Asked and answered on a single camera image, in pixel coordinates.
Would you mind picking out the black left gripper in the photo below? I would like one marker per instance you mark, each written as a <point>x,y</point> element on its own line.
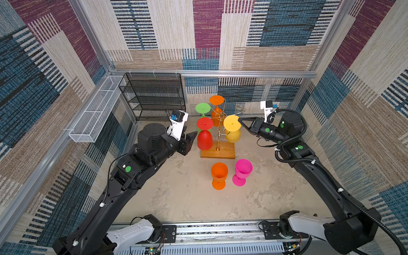
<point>185,146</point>

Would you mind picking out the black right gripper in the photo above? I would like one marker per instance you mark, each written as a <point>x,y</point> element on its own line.
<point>255,126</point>

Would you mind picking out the yellow wine glass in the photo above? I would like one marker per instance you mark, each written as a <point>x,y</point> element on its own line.
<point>232,128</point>

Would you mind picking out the orange wine glass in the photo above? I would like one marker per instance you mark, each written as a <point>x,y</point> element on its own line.
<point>219,172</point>
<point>217,112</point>

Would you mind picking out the magenta wine glass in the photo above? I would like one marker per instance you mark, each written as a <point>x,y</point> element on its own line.
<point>243,169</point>

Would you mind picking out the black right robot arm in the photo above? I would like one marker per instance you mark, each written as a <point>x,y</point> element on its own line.
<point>353,224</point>

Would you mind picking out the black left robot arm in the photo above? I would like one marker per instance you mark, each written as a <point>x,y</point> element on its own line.
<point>155,145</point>

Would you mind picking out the red wine glass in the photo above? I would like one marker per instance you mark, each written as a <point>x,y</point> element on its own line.
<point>205,137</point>

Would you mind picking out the green wine glass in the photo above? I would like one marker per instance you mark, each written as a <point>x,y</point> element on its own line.
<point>203,109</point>

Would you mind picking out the orange wine glass back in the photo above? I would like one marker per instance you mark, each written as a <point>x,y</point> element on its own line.
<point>217,112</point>

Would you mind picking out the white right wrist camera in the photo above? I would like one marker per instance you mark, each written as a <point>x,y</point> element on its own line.
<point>270,110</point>

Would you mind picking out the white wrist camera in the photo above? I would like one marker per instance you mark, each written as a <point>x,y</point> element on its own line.
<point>177,119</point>
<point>270,110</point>

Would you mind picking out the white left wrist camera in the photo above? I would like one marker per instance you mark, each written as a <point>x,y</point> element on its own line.
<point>177,119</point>

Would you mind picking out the gold wire wine glass rack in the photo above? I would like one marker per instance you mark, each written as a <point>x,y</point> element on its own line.
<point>221,149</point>

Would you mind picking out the black wire shelf rack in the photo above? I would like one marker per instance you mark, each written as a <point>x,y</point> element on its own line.
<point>153,96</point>

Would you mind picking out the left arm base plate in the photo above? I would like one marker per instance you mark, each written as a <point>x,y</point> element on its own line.
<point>164,234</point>

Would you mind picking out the aluminium front rail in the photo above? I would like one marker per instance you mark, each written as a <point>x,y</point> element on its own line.
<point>210,238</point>

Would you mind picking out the white wire mesh basket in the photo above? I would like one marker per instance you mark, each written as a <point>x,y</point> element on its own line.
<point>91,122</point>

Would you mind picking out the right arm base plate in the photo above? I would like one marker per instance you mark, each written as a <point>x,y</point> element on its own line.
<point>271,232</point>

